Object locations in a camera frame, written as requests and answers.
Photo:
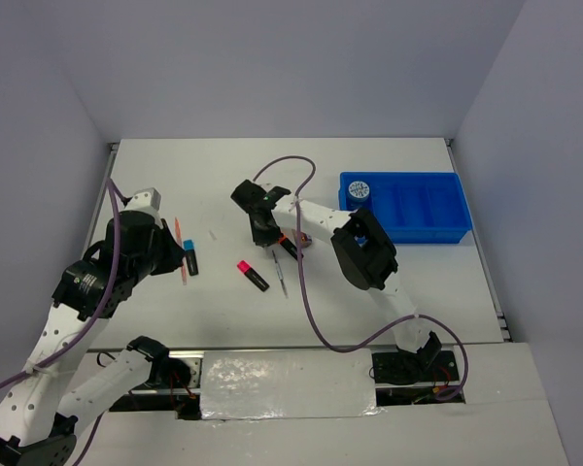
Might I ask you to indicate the blue cap black highlighter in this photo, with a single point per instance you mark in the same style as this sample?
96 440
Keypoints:
190 257

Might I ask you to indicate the silver foil sheet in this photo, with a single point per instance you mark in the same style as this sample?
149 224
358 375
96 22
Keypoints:
286 384

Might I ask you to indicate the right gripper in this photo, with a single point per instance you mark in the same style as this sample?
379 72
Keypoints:
262 239

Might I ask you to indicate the pink cap black highlighter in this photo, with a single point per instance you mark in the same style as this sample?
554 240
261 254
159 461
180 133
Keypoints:
252 275

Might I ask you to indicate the orange cap black highlighter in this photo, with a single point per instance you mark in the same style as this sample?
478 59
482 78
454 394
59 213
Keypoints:
290 246

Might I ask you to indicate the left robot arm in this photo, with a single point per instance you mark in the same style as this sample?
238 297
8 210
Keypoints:
43 416

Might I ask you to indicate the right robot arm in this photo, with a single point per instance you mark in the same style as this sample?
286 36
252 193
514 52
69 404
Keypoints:
366 257

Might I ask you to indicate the thin grey pen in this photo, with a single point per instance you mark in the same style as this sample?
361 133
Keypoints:
280 274

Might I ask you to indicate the orange clear pen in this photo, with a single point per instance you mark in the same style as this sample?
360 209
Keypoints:
179 240

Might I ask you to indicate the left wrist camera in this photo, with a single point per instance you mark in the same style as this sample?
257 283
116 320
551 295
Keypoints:
145 200

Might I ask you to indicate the blue plastic sorting bin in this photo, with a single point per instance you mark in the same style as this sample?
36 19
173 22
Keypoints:
414 207

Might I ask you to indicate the blue round tape tin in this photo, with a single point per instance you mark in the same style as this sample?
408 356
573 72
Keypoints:
358 193

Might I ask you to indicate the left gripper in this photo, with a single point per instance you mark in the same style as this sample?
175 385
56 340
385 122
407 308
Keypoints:
174 252

